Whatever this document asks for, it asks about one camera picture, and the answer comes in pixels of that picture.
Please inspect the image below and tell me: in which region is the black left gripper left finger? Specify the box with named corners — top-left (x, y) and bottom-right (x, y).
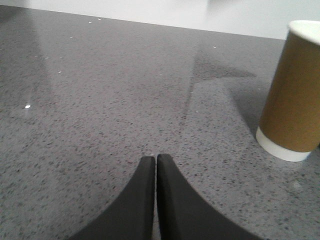
top-left (70, 156), bottom-right (155, 240)

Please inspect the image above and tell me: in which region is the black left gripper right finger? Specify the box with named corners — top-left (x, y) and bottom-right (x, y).
top-left (156, 153), bottom-right (259, 240)

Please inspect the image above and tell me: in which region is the brown paper cup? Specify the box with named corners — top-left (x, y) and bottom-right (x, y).
top-left (255, 20), bottom-right (320, 162)

